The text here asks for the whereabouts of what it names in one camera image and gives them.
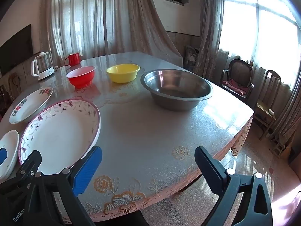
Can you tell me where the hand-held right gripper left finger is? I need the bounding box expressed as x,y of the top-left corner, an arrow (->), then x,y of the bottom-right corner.
35,146 -> 103,226

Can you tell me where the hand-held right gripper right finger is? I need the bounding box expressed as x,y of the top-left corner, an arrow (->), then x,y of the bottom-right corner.
195,146 -> 274,226

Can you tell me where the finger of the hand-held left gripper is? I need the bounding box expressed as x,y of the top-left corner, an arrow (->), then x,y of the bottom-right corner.
14,150 -> 43,180
0,147 -> 8,167

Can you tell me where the small white rose plate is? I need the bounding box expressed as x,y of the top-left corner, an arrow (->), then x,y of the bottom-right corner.
0,130 -> 20,180

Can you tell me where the large purple flower plate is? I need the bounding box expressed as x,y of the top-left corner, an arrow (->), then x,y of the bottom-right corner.
18,99 -> 101,177

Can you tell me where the white plate with red characters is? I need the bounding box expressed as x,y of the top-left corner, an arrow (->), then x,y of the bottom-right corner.
9,87 -> 53,124

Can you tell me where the stainless steel basin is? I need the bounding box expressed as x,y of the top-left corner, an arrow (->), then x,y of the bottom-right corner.
140,69 -> 213,111

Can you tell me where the red plastic bowl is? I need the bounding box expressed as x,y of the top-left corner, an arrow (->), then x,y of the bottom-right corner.
66,66 -> 96,89

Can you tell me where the yellow plastic bowl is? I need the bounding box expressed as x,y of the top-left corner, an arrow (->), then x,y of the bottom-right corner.
106,64 -> 141,83

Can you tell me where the arched-back wooden chair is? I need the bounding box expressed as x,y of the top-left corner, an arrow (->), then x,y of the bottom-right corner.
8,74 -> 22,100

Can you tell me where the small wooden stool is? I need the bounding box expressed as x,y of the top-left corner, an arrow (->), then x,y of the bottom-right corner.
273,141 -> 290,159

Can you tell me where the pink chair cushion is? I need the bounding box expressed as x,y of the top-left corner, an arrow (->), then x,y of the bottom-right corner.
223,79 -> 250,95

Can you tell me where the tall-back wooden chair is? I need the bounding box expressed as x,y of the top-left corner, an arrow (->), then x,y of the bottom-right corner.
255,70 -> 281,140

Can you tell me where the white electric glass kettle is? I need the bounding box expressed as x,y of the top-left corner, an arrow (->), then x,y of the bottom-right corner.
32,51 -> 55,80

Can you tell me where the dark round-back chair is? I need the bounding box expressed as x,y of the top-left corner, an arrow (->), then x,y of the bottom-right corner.
220,59 -> 254,104

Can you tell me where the red mug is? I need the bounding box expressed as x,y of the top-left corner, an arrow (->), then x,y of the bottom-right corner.
65,52 -> 81,67

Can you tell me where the patterned bag in corner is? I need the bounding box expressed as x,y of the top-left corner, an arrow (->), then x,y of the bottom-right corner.
185,45 -> 200,72

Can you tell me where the narrow beige lace curtain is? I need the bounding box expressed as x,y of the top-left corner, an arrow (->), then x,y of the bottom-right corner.
194,0 -> 226,79

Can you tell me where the sheer white curtain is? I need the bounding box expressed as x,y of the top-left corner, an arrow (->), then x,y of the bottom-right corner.
217,0 -> 301,144

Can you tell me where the wide beige lace curtain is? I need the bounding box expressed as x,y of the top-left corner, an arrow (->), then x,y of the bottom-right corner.
40,0 -> 182,64

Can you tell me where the black wall television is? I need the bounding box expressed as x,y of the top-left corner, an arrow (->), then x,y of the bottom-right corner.
0,25 -> 33,76

